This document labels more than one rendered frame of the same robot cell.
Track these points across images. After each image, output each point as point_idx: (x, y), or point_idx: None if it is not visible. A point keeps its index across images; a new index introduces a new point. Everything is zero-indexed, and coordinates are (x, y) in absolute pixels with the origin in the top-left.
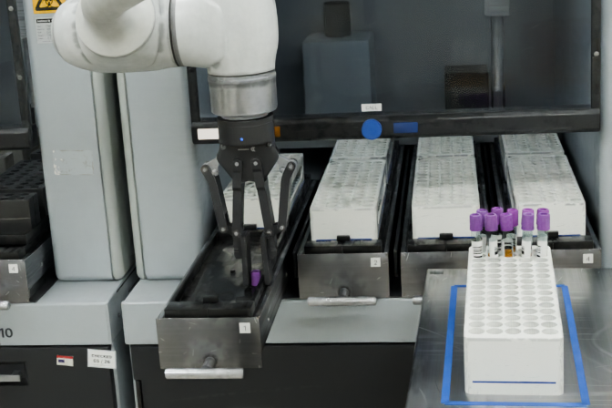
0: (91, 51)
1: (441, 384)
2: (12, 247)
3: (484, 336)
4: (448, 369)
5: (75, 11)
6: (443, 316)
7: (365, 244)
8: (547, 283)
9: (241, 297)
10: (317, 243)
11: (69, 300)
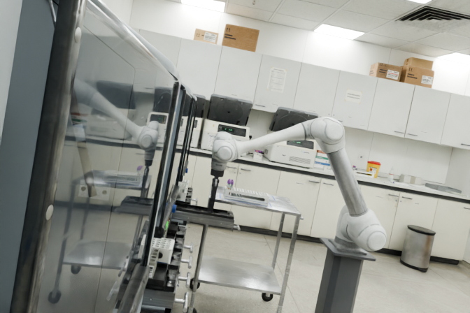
0: (237, 157)
1: (265, 206)
2: (180, 227)
3: (268, 195)
4: (259, 205)
5: (233, 147)
6: (236, 201)
7: (189, 198)
8: (245, 189)
9: (218, 212)
10: (187, 201)
11: None
